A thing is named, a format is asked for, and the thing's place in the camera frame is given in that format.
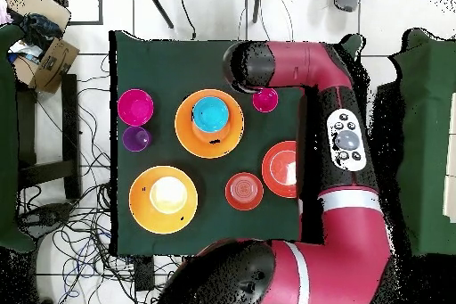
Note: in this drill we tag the large orange bowl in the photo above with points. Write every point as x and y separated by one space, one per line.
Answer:
183 129
142 207

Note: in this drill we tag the green covered table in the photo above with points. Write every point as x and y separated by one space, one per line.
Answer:
427 140
7 140

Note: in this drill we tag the open cardboard box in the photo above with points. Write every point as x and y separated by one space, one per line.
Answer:
53 65

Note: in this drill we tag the blue plastic bowl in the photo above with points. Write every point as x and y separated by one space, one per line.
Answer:
210 114

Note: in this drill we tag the flat cardboard sheet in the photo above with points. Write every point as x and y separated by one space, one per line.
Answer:
39 4

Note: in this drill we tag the black bench frame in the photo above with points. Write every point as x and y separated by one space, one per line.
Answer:
69 122

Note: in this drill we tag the purple plastic cup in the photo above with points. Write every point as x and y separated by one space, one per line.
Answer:
136 138

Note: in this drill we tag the dark blue bag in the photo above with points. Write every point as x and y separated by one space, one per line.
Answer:
41 29

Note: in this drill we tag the pink plastic cup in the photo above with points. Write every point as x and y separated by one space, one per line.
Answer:
265 100

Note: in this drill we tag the pink plastic bowl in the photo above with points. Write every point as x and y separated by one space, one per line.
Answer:
135 107

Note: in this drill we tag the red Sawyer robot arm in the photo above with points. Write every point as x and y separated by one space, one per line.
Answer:
302 65

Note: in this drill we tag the small red bowl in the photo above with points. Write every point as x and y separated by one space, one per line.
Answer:
244 191

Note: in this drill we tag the wide red bowl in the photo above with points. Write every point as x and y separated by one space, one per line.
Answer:
278 168

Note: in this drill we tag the dark green tablecloth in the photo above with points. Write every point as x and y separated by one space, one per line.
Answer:
171 65

